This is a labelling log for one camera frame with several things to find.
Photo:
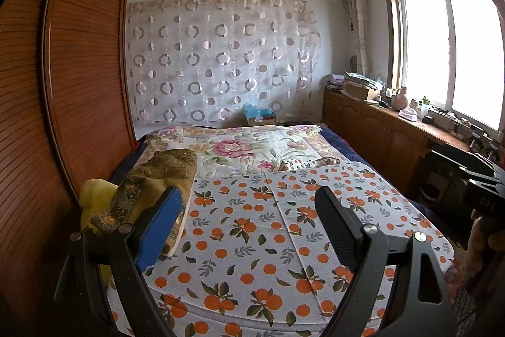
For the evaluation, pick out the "person's patterned clothing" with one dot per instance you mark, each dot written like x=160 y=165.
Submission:
x=465 y=305

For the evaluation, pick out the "low wooden cabinet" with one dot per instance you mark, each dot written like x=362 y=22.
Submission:
x=374 y=127

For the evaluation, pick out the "floral bed blanket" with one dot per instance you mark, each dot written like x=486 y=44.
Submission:
x=236 y=151

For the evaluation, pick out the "pink tissue box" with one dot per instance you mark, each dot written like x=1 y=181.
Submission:
x=408 y=115

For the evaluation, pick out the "brown patterned garment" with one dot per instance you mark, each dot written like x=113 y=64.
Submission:
x=165 y=167

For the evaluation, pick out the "stack of papers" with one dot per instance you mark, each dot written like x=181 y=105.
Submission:
x=335 y=82

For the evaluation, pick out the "blue plastic bag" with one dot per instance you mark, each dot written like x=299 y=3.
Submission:
x=252 y=110

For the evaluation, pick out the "small cardboard box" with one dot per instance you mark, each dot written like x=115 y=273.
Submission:
x=262 y=120

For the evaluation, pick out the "orange fruit print sheet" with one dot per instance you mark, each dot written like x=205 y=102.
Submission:
x=256 y=242

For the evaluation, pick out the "wooden framed window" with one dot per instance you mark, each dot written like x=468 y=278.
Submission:
x=426 y=45

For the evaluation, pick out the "bundled patterned window curtain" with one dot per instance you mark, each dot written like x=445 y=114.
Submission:
x=359 y=25

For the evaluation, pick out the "yellow plush toy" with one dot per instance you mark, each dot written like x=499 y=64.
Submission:
x=94 y=202

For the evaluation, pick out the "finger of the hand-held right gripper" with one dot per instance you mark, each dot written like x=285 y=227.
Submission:
x=478 y=139
x=461 y=165

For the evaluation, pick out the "circle pattern sheer curtain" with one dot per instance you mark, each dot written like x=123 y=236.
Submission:
x=221 y=60

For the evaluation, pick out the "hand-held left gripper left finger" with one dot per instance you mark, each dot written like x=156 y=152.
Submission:
x=159 y=230

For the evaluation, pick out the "wooden slatted wardrobe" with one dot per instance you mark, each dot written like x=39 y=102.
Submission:
x=90 y=64

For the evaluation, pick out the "folded patterned cloth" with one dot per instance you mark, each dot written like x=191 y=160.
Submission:
x=363 y=78

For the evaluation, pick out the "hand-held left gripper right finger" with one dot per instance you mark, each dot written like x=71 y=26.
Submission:
x=335 y=222

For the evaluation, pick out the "dark wall ornament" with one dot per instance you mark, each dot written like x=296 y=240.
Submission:
x=353 y=63

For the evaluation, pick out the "person's right hand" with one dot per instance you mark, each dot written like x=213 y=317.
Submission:
x=495 y=242

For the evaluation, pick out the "green capped bottle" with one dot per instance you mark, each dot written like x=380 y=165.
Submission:
x=424 y=108

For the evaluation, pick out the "dark trash bin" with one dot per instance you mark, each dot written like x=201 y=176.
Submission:
x=432 y=197

